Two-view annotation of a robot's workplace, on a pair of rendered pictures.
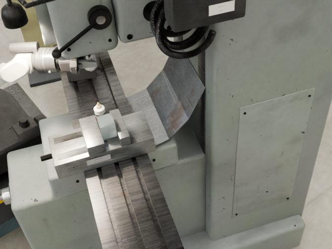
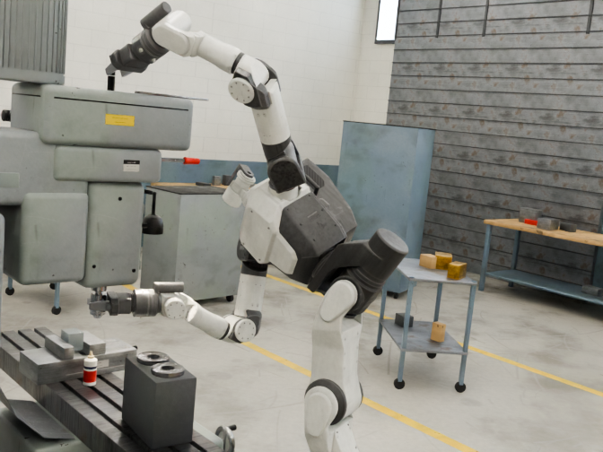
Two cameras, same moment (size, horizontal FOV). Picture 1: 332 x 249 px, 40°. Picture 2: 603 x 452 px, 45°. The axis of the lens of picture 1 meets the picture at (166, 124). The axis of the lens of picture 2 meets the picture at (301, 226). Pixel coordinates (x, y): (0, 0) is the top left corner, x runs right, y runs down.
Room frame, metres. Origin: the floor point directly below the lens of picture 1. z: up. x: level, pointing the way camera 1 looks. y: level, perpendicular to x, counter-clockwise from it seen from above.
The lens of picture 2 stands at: (3.54, -0.24, 1.86)
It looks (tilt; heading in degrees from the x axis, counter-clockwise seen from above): 8 degrees down; 152
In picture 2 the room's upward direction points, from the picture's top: 6 degrees clockwise
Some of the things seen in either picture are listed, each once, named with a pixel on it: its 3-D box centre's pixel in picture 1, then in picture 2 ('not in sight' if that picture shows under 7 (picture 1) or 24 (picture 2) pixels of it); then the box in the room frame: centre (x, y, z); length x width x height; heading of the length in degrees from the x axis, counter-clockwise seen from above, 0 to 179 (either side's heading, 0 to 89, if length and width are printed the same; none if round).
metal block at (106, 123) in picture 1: (106, 126); (72, 339); (1.13, 0.20, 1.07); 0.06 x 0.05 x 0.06; 15
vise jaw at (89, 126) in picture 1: (92, 135); (87, 343); (1.12, 0.26, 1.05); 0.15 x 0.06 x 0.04; 15
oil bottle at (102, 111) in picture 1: (100, 113); (90, 367); (1.26, 0.24, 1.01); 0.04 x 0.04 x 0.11
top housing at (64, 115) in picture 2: not in sight; (104, 117); (1.30, 0.23, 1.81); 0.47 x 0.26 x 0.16; 104
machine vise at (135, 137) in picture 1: (101, 139); (79, 353); (1.13, 0.23, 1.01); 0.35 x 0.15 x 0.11; 105
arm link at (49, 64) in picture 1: (62, 60); (127, 303); (1.31, 0.34, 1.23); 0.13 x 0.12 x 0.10; 175
